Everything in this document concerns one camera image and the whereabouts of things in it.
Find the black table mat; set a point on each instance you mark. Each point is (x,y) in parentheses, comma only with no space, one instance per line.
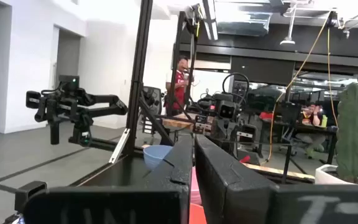
(113,174)

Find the black desk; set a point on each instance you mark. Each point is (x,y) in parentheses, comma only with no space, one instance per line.
(315,129)

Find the green cactus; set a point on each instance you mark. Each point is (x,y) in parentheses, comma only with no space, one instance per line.
(356,133)

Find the blue plastic bowl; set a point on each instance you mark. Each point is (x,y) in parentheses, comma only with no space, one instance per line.
(155,155)

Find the white hexagonal plant pot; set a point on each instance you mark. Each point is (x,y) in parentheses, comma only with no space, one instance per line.
(325,175)

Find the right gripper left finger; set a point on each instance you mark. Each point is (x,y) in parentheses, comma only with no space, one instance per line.
(176,165)

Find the wooden cutting board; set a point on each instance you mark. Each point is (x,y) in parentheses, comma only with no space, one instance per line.
(275,170)

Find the pink plastic bowl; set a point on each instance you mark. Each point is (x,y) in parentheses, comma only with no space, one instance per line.
(195,186)

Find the person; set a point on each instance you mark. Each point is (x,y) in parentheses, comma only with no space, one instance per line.
(179,90)
(314,115)

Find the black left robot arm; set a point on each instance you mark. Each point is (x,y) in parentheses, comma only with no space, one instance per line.
(217,98)

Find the green bottle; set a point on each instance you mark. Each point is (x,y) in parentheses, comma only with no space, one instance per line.
(324,121)

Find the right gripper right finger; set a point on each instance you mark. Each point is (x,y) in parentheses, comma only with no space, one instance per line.
(228,186)

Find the red plastic bowl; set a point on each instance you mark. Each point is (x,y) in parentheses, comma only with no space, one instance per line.
(197,214)

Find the silver aluminium bar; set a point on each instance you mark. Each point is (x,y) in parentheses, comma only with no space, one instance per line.
(119,146)

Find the hanging ceiling lamp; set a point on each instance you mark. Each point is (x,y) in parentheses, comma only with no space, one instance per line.
(287,40)

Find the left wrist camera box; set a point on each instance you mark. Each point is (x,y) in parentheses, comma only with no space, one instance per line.
(227,111)

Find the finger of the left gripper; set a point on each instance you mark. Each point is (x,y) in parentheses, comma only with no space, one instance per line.
(222,143)
(232,146)

